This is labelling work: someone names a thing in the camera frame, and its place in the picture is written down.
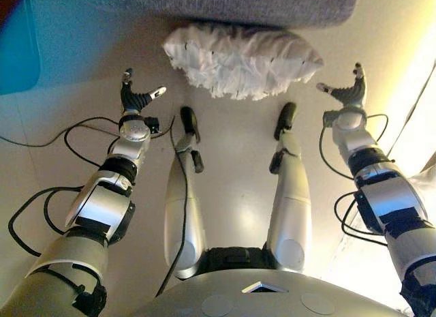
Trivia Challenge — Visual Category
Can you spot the silver robot right leg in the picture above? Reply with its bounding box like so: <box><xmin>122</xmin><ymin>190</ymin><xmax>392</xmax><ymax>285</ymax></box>
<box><xmin>266</xmin><ymin>102</ymin><xmax>313</xmax><ymax>274</ymax></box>

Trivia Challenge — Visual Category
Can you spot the glossy wardrobe door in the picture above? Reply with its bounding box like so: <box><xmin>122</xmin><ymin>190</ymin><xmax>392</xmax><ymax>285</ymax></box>
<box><xmin>0</xmin><ymin>0</ymin><xmax>42</xmax><ymax>96</ymax></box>

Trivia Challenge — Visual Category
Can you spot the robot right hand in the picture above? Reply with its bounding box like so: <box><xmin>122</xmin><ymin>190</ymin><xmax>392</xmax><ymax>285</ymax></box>
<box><xmin>315</xmin><ymin>61</ymin><xmax>369</xmax><ymax>110</ymax></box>

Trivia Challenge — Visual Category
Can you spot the silver robot left leg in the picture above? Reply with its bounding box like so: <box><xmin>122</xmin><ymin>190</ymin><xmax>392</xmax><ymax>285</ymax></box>
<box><xmin>163</xmin><ymin>105</ymin><xmax>209</xmax><ymax>280</ymax></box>

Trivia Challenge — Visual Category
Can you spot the cream fringed blanket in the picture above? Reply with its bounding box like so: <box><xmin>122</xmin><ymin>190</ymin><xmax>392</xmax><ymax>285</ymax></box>
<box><xmin>320</xmin><ymin>57</ymin><xmax>436</xmax><ymax>317</ymax></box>

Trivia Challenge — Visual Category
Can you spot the silver robot leg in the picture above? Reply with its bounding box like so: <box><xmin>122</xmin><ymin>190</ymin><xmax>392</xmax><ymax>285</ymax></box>
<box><xmin>163</xmin><ymin>105</ymin><xmax>209</xmax><ymax>280</ymax></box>
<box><xmin>266</xmin><ymin>102</ymin><xmax>313</xmax><ymax>274</ymax></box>

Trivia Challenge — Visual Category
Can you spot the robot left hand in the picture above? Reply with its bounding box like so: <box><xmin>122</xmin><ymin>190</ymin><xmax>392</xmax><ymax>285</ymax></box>
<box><xmin>121</xmin><ymin>67</ymin><xmax>168</xmax><ymax>115</ymax></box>

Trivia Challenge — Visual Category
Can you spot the silver robot torso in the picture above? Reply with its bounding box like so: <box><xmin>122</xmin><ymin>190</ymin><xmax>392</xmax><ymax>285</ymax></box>
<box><xmin>131</xmin><ymin>247</ymin><xmax>408</xmax><ymax>317</ymax></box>

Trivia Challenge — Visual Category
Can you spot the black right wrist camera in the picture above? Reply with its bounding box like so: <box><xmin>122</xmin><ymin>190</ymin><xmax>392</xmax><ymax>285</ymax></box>
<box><xmin>322</xmin><ymin>110</ymin><xmax>339</xmax><ymax>127</ymax></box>

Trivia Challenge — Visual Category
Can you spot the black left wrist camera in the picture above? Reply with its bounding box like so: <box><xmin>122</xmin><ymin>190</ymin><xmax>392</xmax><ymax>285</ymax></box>
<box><xmin>144</xmin><ymin>116</ymin><xmax>161</xmax><ymax>134</ymax></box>

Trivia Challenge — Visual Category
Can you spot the black tether cable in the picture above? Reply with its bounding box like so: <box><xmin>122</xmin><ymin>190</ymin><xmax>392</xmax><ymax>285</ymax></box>
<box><xmin>0</xmin><ymin>115</ymin><xmax>190</xmax><ymax>298</ymax></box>

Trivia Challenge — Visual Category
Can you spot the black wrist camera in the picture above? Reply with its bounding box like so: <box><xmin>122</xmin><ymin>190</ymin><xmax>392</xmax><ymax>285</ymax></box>
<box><xmin>144</xmin><ymin>116</ymin><xmax>161</xmax><ymax>134</ymax></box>
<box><xmin>322</xmin><ymin>110</ymin><xmax>339</xmax><ymax>127</ymax></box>

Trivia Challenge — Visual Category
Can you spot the white fringed blanket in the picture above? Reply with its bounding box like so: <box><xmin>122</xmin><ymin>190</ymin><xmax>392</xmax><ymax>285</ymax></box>
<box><xmin>162</xmin><ymin>23</ymin><xmax>324</xmax><ymax>102</ymax></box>

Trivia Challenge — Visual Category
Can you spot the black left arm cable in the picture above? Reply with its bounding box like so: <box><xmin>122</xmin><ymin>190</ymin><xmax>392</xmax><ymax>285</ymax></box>
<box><xmin>7</xmin><ymin>116</ymin><xmax>137</xmax><ymax>258</ymax></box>

